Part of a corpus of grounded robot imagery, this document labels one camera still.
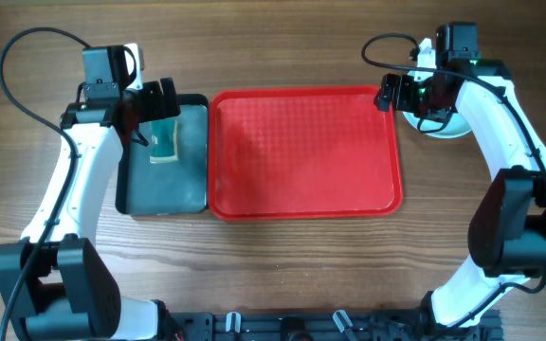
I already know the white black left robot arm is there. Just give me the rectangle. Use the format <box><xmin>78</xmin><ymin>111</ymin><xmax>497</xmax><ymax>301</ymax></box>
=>
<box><xmin>0</xmin><ymin>78</ymin><xmax>185</xmax><ymax>340</ymax></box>

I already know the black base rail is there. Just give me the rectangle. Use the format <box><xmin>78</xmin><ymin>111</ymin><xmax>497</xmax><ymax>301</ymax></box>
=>
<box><xmin>171</xmin><ymin>310</ymin><xmax>505</xmax><ymax>341</ymax></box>

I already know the black water tray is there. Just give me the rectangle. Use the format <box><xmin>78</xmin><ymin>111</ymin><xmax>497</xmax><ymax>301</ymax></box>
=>
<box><xmin>115</xmin><ymin>94</ymin><xmax>209</xmax><ymax>216</ymax></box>

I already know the red plastic tray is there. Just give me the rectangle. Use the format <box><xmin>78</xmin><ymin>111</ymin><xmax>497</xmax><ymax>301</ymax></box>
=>
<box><xmin>208</xmin><ymin>85</ymin><xmax>404</xmax><ymax>221</ymax></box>

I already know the mint green plate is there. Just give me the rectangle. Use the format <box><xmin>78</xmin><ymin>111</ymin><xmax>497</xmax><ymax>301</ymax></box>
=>
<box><xmin>403</xmin><ymin>70</ymin><xmax>474</xmax><ymax>140</ymax></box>

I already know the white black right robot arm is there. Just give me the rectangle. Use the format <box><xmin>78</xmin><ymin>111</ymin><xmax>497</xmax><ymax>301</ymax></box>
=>
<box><xmin>374</xmin><ymin>59</ymin><xmax>546</xmax><ymax>335</ymax></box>

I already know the yellow green sponge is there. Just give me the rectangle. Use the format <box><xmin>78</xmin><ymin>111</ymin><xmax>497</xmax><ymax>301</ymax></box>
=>
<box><xmin>150</xmin><ymin>118</ymin><xmax>178</xmax><ymax>164</ymax></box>

